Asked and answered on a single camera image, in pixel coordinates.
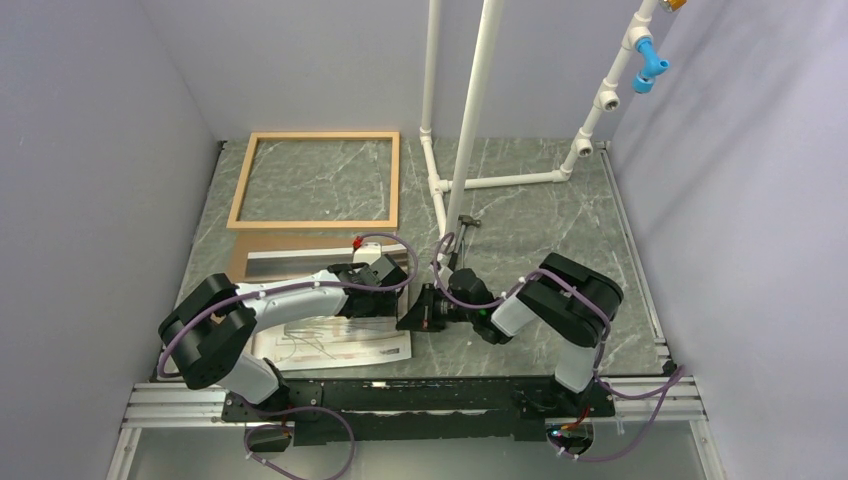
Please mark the wooden picture frame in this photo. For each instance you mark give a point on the wooden picture frame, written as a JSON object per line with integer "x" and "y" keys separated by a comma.
{"x": 390, "y": 224}

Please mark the yellow pipe cap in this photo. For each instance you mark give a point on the yellow pipe cap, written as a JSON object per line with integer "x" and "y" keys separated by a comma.
{"x": 672, "y": 5}

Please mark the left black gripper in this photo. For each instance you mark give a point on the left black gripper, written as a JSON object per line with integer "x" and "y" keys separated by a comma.
{"x": 384, "y": 306}

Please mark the clear glass pane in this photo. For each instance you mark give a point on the clear glass pane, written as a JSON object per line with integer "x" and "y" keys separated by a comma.
{"x": 290, "y": 264}

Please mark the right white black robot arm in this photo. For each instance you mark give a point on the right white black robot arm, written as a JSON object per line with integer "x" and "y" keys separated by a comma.
{"x": 575, "y": 301}

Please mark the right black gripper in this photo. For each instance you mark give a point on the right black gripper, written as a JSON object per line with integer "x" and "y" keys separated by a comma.
{"x": 421, "y": 317}

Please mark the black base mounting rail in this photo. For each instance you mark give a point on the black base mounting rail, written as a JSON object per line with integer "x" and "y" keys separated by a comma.
{"x": 517, "y": 407}

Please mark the black handle hammer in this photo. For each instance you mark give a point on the black handle hammer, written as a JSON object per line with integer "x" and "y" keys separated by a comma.
{"x": 466, "y": 222}

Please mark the white PVC pipe structure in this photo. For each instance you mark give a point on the white PVC pipe structure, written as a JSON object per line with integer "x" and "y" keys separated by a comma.
{"x": 447, "y": 195}

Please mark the printed plant photo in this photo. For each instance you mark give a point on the printed plant photo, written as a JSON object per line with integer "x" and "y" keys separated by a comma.
{"x": 332, "y": 342}

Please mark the brown fibreboard backing panel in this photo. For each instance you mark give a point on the brown fibreboard backing panel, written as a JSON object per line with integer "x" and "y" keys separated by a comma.
{"x": 261, "y": 242}

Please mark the aluminium extrusion rail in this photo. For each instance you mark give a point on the aluminium extrusion rail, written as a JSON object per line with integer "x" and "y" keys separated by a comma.
{"x": 167, "y": 405}

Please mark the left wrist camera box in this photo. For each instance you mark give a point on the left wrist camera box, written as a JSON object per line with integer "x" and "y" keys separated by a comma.
{"x": 366, "y": 251}

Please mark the blue pipe fitting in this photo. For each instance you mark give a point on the blue pipe fitting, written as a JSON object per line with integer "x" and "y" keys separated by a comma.
{"x": 653, "y": 66}

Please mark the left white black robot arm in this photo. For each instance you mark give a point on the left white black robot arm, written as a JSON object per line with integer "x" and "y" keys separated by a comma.
{"x": 206, "y": 335}

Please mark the yellow black screwdriver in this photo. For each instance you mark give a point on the yellow black screwdriver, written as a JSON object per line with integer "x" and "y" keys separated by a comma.
{"x": 458, "y": 246}

